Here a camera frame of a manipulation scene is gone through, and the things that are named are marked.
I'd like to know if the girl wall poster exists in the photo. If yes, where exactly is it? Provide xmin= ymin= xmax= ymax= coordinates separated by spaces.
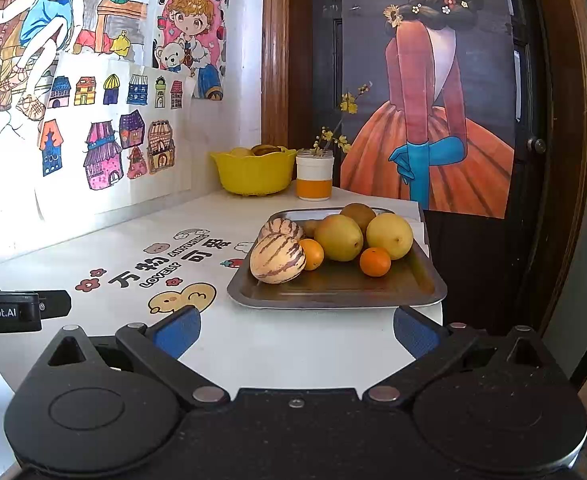
xmin=340 ymin=0 xmax=519 ymax=219

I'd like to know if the cartoon child wall poster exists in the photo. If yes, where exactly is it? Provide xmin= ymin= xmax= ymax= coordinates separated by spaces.
xmin=154 ymin=0 xmax=232 ymax=101

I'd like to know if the yellow bowl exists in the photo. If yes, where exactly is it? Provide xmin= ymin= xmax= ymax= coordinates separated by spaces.
xmin=210 ymin=146 xmax=298 ymax=197

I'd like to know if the boy with fan drawing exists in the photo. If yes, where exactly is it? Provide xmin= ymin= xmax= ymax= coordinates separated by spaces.
xmin=0 ymin=0 xmax=167 ymax=116

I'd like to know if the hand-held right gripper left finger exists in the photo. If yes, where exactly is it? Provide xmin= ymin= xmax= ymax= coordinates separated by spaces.
xmin=46 ymin=305 xmax=232 ymax=406

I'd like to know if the houses drawing sheet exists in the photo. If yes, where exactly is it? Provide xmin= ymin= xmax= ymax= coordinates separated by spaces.
xmin=34 ymin=52 xmax=194 ymax=221

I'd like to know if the wooden door frame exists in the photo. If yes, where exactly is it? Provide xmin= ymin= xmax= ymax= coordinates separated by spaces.
xmin=261 ymin=0 xmax=587 ymax=341

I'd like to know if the white and orange cup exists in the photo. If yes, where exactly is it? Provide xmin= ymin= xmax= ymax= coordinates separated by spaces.
xmin=295 ymin=148 xmax=334 ymax=202

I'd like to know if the metal tray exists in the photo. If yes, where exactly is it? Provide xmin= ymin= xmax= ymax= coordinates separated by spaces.
xmin=227 ymin=205 xmax=448 ymax=310

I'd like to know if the small orange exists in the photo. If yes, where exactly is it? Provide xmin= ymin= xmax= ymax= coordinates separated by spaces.
xmin=298 ymin=238 xmax=325 ymax=271
xmin=359 ymin=246 xmax=392 ymax=278

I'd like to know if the yellow flower branch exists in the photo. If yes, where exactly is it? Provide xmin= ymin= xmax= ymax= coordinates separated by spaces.
xmin=313 ymin=84 xmax=371 ymax=156

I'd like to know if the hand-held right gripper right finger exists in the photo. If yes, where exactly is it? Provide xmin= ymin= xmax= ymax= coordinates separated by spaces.
xmin=363 ymin=305 xmax=544 ymax=404

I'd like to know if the striped pepino melon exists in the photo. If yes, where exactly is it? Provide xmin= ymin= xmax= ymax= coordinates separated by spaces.
xmin=250 ymin=234 xmax=307 ymax=285
xmin=258 ymin=218 xmax=305 ymax=242

